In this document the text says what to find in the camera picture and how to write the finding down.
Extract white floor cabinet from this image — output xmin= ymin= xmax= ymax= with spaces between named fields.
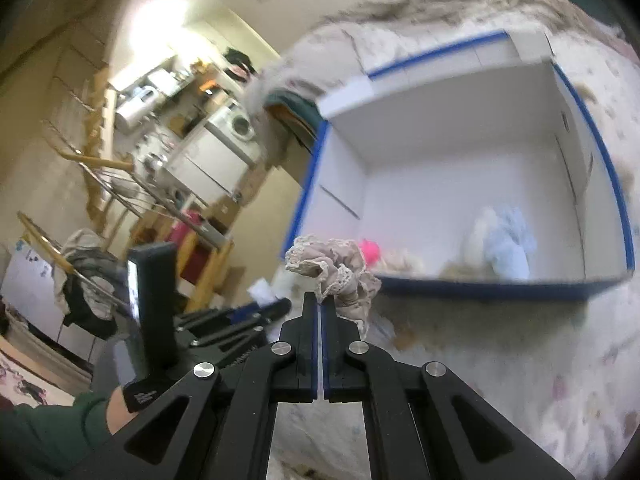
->
xmin=167 ymin=127 xmax=261 ymax=196

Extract clothes on rack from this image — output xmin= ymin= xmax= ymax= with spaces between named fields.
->
xmin=52 ymin=227 xmax=131 ymax=341

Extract dark hanging clothes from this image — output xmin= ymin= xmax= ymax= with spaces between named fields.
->
xmin=222 ymin=47 xmax=253 ymax=78

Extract white water heater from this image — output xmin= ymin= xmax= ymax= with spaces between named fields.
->
xmin=114 ymin=85 xmax=156 ymax=133

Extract white and blue plush toy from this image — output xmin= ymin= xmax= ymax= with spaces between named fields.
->
xmin=462 ymin=205 xmax=538 ymax=281

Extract teal cloth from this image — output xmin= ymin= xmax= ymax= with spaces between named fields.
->
xmin=265 ymin=89 xmax=321 ymax=156

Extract red bag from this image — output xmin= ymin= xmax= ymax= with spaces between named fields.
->
xmin=170 ymin=220 xmax=211 ymax=286

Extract beige lace doll dress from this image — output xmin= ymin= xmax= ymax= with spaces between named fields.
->
xmin=284 ymin=234 xmax=383 ymax=338

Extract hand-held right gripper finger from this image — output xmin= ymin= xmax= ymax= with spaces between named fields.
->
xmin=322 ymin=300 xmax=576 ymax=480
xmin=70 ymin=292 xmax=319 ymax=480

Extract beige soft toy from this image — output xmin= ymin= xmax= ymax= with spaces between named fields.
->
xmin=382 ymin=250 xmax=426 ymax=276

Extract blue cardboard box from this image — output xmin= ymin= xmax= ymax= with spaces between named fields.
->
xmin=285 ymin=30 xmax=636 ymax=303

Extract white washing machine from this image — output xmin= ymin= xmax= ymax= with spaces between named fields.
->
xmin=207 ymin=102 xmax=258 ymax=143

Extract pink ball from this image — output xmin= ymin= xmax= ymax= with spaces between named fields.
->
xmin=360 ymin=239 xmax=383 ymax=267

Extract person's left forearm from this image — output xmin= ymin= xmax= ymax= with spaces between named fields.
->
xmin=0 ymin=387 xmax=136 ymax=480

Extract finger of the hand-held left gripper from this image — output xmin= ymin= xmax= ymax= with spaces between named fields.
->
xmin=187 ymin=324 xmax=268 ymax=363
xmin=175 ymin=297 xmax=294 ymax=333

